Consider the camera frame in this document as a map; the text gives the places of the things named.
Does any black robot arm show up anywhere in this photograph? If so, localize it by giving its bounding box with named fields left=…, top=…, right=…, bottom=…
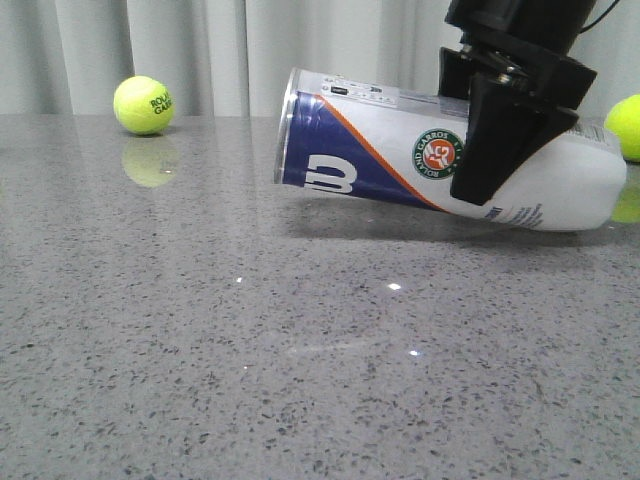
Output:
left=438, top=0, right=596, bottom=205

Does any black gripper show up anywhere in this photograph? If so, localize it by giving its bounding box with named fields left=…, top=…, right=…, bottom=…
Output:
left=438, top=29, right=596, bottom=206

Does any yellow tennis ball far left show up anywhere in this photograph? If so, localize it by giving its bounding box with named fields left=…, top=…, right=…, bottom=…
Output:
left=113, top=76, right=174, bottom=135

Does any white tennis ball can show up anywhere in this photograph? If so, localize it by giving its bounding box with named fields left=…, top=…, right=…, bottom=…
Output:
left=274, top=69, right=627, bottom=231

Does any yellow tennis ball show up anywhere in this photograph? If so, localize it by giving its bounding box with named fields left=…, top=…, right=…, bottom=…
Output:
left=604, top=94, right=640, bottom=163
left=113, top=76, right=174, bottom=135

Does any yellow tennis ball far right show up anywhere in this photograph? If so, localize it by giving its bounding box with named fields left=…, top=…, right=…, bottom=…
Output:
left=604, top=94, right=640, bottom=163

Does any grey pleated curtain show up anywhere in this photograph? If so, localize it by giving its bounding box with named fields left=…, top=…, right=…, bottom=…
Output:
left=0, top=0, right=640, bottom=120

